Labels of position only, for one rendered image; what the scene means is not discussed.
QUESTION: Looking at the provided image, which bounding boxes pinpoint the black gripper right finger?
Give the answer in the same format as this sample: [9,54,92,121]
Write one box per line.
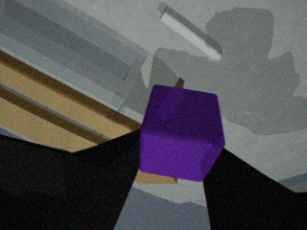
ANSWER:
[202,149,307,230]

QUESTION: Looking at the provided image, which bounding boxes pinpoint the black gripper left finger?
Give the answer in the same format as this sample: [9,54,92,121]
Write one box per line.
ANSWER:
[0,127,141,230]

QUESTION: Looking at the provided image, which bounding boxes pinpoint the purple cube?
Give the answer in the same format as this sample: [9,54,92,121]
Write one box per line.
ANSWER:
[139,85,225,181]

